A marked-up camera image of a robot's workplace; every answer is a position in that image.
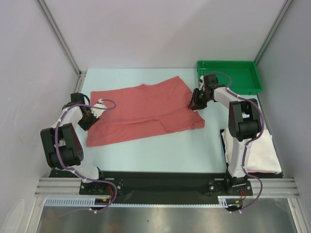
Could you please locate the light blue cable duct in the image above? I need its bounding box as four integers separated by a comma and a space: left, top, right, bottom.
45, 197, 239, 208

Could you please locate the aluminium right corner post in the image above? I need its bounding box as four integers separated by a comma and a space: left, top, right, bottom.
254, 0, 294, 65

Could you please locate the green plastic tray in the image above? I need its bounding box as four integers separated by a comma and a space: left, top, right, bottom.
196, 60, 262, 95

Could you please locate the aluminium left corner post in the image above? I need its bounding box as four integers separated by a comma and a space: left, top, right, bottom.
34, 0, 85, 78

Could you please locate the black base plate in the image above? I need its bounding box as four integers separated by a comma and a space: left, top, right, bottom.
45, 170, 284, 205

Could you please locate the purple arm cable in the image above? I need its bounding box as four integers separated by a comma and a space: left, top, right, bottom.
54, 98, 119, 214
205, 71, 264, 214

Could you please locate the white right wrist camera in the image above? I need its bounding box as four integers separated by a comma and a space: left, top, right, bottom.
199, 75, 205, 91

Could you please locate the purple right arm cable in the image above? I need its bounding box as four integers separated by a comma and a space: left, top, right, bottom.
205, 71, 264, 214

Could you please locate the red t shirt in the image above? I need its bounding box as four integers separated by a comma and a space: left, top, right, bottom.
86, 76, 205, 147

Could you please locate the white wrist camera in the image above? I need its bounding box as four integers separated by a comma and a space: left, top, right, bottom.
199, 75, 205, 91
91, 99, 106, 119

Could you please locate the white folded shirt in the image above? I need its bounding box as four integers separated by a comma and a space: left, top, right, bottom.
221, 128, 282, 174

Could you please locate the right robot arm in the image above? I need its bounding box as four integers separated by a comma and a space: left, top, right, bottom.
188, 71, 264, 195

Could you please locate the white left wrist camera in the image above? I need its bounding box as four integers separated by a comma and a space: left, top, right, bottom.
91, 99, 106, 119

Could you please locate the aluminium front rail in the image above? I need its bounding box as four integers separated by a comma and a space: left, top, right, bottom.
35, 178, 300, 198

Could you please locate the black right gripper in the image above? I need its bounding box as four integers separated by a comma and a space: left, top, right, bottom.
188, 87, 212, 110

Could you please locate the aluminium corner post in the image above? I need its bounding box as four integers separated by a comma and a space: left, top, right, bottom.
254, 0, 294, 65
34, 0, 85, 78

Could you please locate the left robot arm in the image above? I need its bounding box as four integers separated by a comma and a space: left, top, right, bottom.
40, 92, 107, 194

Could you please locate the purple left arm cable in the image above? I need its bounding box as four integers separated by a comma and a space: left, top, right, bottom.
54, 98, 119, 214

